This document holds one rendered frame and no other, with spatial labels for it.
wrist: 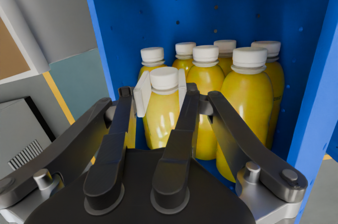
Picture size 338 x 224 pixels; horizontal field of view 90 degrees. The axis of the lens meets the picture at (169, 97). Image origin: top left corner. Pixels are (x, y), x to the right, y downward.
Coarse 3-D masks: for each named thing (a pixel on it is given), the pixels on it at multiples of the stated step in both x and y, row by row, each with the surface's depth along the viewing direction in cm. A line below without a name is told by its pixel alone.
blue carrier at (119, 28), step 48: (96, 0) 21; (144, 0) 29; (192, 0) 32; (240, 0) 30; (288, 0) 24; (336, 0) 9; (288, 48) 26; (336, 48) 10; (288, 96) 27; (336, 96) 12; (144, 144) 37; (288, 144) 28
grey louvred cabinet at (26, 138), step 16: (0, 112) 120; (16, 112) 131; (32, 112) 146; (0, 128) 118; (16, 128) 129; (32, 128) 141; (48, 128) 161; (0, 144) 116; (16, 144) 126; (32, 144) 138; (48, 144) 153; (0, 160) 114; (16, 160) 123; (0, 176) 112
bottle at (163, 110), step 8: (152, 88) 23; (176, 88) 22; (152, 96) 23; (160, 96) 22; (168, 96) 22; (176, 96) 22; (152, 104) 23; (160, 104) 22; (168, 104) 22; (176, 104) 22; (152, 112) 23; (160, 112) 22; (168, 112) 22; (176, 112) 22; (152, 120) 23; (160, 120) 22; (168, 120) 22; (176, 120) 22; (152, 128) 24; (160, 128) 23; (168, 128) 23; (152, 136) 25; (160, 136) 24; (168, 136) 23; (152, 144) 26; (160, 144) 24
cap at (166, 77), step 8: (152, 72) 22; (160, 72) 22; (168, 72) 22; (176, 72) 22; (152, 80) 22; (160, 80) 21; (168, 80) 21; (176, 80) 22; (160, 88) 22; (168, 88) 22
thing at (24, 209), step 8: (40, 176) 8; (48, 176) 8; (56, 176) 9; (40, 184) 8; (48, 184) 8; (56, 184) 8; (32, 192) 8; (40, 192) 8; (48, 192) 8; (56, 192) 8; (24, 200) 7; (32, 200) 7; (40, 200) 7; (8, 208) 7; (16, 208) 7; (24, 208) 7; (32, 208) 7; (8, 216) 7; (16, 216) 7; (24, 216) 7
